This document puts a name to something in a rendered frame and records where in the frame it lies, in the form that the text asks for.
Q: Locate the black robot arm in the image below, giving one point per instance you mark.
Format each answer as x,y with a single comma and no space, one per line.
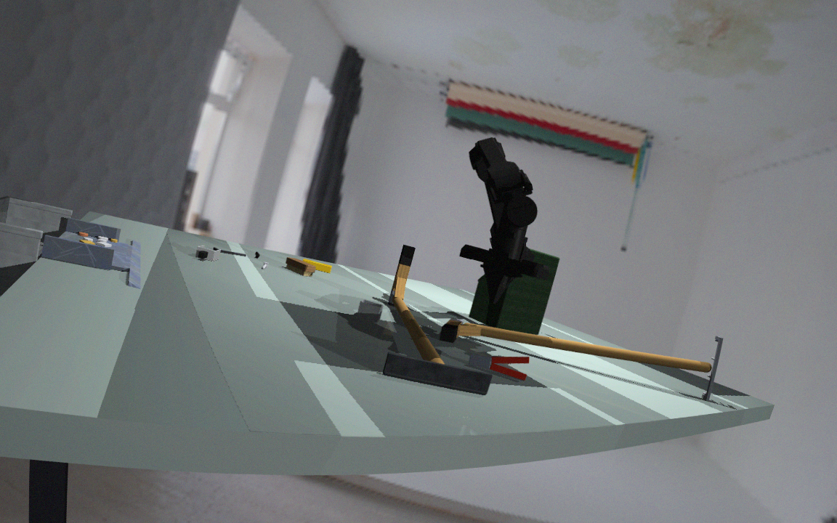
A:
506,185

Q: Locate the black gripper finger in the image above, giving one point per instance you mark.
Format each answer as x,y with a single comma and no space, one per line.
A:
503,279
490,275

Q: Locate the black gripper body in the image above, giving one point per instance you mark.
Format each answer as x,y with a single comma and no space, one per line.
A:
508,245

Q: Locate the brown wooden block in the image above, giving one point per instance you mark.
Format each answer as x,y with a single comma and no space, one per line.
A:
300,267

